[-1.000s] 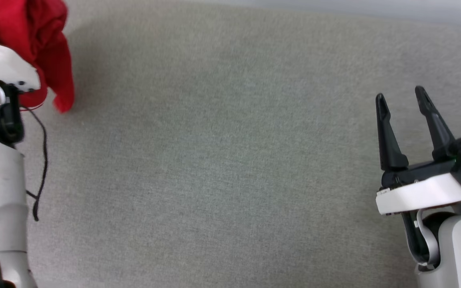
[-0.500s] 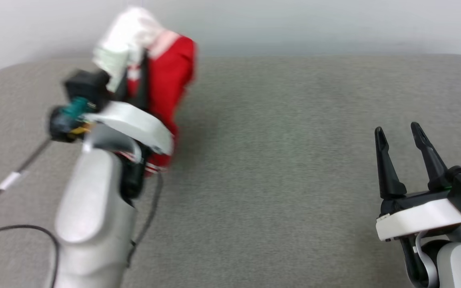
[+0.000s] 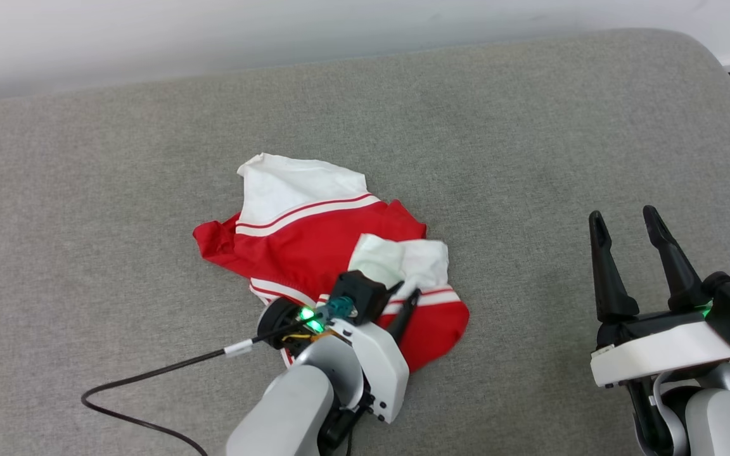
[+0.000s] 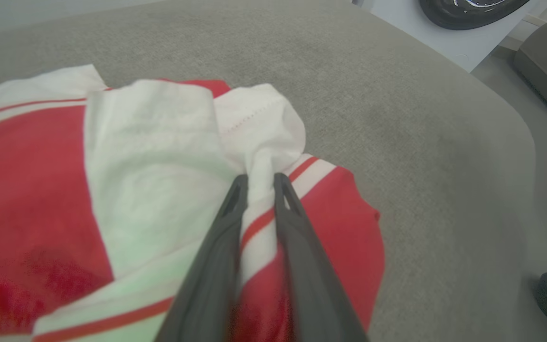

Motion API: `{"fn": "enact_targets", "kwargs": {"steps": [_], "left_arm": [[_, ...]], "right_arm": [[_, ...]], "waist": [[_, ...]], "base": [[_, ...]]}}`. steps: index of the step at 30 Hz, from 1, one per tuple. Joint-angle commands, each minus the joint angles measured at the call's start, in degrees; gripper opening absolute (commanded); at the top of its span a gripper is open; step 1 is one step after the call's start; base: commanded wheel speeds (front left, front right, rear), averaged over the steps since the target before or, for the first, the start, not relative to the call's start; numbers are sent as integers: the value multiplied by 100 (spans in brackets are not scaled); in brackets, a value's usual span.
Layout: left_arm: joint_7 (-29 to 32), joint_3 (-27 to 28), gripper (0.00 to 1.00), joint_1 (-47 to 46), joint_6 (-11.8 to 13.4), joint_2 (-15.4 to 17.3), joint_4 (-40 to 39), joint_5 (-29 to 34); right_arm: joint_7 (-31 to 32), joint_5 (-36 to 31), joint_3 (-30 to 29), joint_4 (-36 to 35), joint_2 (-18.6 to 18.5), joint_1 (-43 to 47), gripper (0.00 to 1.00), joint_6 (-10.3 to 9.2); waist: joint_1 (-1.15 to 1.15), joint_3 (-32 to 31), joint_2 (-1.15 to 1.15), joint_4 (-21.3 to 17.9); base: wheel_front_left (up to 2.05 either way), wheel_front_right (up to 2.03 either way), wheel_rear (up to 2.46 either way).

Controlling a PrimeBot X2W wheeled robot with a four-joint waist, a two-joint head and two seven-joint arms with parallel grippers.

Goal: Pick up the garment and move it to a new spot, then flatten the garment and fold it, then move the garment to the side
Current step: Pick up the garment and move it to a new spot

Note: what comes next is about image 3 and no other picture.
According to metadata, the red and white shirt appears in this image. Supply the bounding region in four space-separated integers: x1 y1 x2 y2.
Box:
192 153 470 373

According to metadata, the grey fabric sofa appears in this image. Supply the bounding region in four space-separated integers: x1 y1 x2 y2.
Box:
0 28 730 456

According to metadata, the black cable with teal plug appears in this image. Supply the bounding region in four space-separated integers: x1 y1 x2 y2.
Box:
81 297 359 456

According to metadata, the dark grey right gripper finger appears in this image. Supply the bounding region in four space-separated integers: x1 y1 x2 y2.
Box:
643 205 712 312
588 210 640 323

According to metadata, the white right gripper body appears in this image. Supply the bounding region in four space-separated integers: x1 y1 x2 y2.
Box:
589 308 730 388

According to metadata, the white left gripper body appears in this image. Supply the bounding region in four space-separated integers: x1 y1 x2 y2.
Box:
331 320 411 424

